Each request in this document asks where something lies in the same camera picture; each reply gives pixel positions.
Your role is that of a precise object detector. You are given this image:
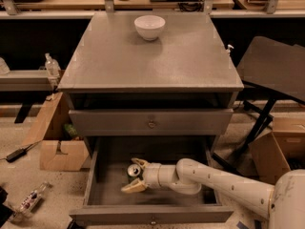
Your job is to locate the cardboard box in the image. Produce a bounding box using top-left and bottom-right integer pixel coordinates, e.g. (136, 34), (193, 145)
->
(249, 117), (305, 184)
(23, 93), (92, 172)

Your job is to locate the closed grey middle drawer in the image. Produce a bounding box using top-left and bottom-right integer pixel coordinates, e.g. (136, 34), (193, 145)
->
(69, 109), (233, 136)

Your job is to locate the green chip bag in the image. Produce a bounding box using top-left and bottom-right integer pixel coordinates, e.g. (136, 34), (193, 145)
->
(63, 123), (79, 140)

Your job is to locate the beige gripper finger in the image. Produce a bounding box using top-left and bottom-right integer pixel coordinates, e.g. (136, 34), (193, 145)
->
(132, 157), (150, 170)
(121, 178), (147, 194)

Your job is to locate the green soda can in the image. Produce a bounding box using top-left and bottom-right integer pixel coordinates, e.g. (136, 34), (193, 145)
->
(127, 164), (142, 182)

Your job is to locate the open grey bottom drawer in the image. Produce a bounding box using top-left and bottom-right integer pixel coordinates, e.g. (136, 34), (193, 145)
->
(70, 136), (233, 227)

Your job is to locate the black power adapter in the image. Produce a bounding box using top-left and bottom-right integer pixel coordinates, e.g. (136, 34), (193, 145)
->
(6, 149), (27, 163)

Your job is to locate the cardboard box on left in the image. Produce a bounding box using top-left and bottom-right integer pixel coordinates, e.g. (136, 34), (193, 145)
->
(23, 93), (92, 172)

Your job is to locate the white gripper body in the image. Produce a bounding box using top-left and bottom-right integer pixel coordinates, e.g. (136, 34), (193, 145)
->
(143, 163), (177, 189)

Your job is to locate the cardboard box on right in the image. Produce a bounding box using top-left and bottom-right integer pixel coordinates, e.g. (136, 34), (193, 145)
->
(249, 117), (305, 184)

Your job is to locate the small white pump bottle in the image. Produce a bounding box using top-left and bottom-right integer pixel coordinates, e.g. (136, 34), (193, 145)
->
(226, 44), (234, 56)

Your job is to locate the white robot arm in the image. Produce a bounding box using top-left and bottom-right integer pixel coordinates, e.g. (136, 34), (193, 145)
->
(121, 157), (305, 229)

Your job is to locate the white ceramic bowl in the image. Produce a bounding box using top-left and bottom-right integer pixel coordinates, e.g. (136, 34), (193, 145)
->
(134, 15), (166, 41)

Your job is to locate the clear plastic bottle on floor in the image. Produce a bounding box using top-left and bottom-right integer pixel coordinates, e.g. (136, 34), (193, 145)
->
(9, 181), (51, 222)

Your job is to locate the clear plastic bottle on shelf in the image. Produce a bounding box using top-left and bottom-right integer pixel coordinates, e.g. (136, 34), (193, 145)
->
(45, 53), (60, 77)

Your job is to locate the grey wooden cabinet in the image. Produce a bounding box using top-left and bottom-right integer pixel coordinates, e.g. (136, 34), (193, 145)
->
(57, 10), (245, 229)

